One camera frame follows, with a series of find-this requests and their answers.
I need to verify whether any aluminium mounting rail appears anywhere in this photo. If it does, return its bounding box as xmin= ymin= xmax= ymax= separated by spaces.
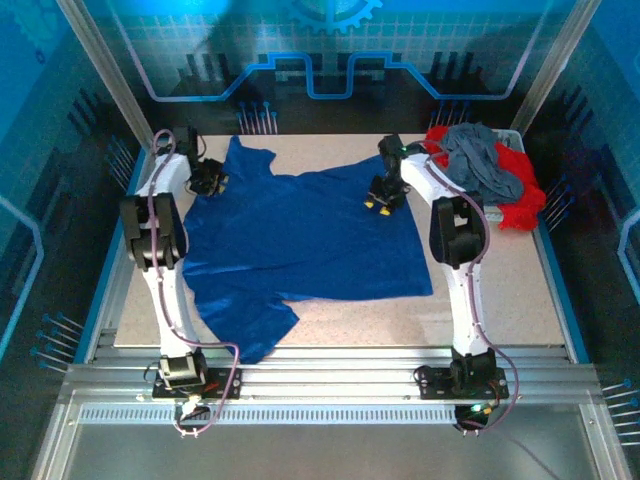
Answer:
xmin=59 ymin=347 xmax=604 ymax=409

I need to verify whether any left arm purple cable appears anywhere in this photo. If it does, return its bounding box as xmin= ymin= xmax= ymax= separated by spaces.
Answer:
xmin=149 ymin=128 xmax=244 ymax=439

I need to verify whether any red t-shirt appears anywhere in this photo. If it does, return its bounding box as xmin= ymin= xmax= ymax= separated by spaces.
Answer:
xmin=424 ymin=124 xmax=548 ymax=232

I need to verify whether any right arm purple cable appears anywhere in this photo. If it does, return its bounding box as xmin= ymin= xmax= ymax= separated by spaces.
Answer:
xmin=409 ymin=139 xmax=521 ymax=436

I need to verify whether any small black electronics module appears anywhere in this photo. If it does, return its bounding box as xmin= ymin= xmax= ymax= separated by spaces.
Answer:
xmin=453 ymin=402 xmax=499 ymax=437

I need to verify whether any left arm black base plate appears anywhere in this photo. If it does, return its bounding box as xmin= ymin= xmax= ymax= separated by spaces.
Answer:
xmin=151 ymin=366 xmax=245 ymax=400

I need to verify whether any blue t-shirt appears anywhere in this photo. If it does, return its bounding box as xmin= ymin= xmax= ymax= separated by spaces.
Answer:
xmin=182 ymin=134 xmax=435 ymax=366

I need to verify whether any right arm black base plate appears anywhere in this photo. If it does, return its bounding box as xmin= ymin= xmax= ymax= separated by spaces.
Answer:
xmin=413 ymin=364 xmax=510 ymax=400

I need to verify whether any grey metal sheet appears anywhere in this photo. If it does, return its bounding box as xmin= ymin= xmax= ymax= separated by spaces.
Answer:
xmin=29 ymin=422 xmax=634 ymax=480

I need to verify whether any grey t-shirt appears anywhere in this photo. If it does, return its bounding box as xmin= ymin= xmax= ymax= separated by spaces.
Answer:
xmin=438 ymin=121 xmax=525 ymax=204

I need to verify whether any aluminium side rail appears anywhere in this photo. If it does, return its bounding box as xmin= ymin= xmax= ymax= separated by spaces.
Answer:
xmin=519 ymin=130 xmax=576 ymax=364
xmin=82 ymin=139 xmax=169 ymax=364

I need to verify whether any slotted grey cable duct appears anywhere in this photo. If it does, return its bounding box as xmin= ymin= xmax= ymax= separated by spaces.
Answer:
xmin=78 ymin=405 xmax=459 ymax=426

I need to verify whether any aluminium frame post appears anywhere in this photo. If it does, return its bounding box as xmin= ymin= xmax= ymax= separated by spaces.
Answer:
xmin=55 ymin=0 xmax=157 ymax=154
xmin=509 ymin=0 xmax=604 ymax=135

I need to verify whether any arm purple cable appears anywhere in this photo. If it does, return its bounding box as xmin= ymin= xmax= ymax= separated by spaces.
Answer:
xmin=149 ymin=128 xmax=244 ymax=439
xmin=409 ymin=139 xmax=521 ymax=436

